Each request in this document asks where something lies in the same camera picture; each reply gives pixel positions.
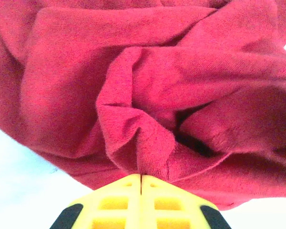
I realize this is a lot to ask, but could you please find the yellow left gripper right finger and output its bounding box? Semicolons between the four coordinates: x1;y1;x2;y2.
142;174;232;229

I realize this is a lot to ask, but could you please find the red t-shirt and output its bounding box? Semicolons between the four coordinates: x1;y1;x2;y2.
0;0;286;212

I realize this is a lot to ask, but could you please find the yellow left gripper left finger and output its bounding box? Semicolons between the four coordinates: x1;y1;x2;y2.
49;174;143;229

